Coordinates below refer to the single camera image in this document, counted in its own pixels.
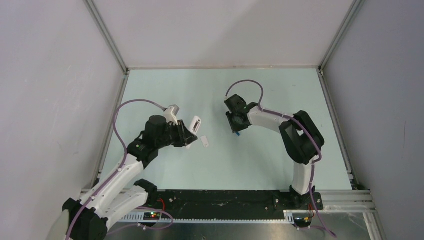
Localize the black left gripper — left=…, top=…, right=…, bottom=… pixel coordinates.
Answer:
left=156, top=119, right=197, bottom=149

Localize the white battery cover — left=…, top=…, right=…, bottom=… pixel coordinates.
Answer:
left=200, top=135, right=210, bottom=148

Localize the white remote control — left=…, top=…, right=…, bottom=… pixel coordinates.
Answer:
left=184, top=116, right=202, bottom=149

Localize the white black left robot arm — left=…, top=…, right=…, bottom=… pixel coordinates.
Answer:
left=47, top=113, right=202, bottom=240

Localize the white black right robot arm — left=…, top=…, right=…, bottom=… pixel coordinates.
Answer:
left=224, top=94, right=325, bottom=209

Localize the left controller board with LEDs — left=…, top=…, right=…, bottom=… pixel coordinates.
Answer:
left=142, top=211, right=162, bottom=221

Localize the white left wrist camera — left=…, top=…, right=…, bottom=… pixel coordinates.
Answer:
left=163, top=104, right=180, bottom=125

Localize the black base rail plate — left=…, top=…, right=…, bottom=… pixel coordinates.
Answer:
left=151, top=190, right=324, bottom=221

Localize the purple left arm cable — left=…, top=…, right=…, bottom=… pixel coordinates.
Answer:
left=65, top=99, right=175, bottom=240

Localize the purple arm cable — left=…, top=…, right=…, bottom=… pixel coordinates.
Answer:
left=225, top=79, right=337, bottom=239
left=65, top=99, right=175, bottom=240

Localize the aluminium frame post left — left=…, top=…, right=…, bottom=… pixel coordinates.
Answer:
left=83, top=0, right=129, bottom=75

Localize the aluminium frame post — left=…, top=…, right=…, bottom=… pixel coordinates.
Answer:
left=83, top=0, right=129, bottom=75
left=318, top=0, right=366, bottom=72

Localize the right controller board with wires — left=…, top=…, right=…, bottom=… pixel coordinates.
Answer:
left=292, top=216, right=313, bottom=230

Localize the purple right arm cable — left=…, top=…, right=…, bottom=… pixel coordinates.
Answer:
left=225, top=79, right=337, bottom=239

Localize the aluminium frame post right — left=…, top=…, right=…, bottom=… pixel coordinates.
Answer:
left=318, top=0, right=366, bottom=72

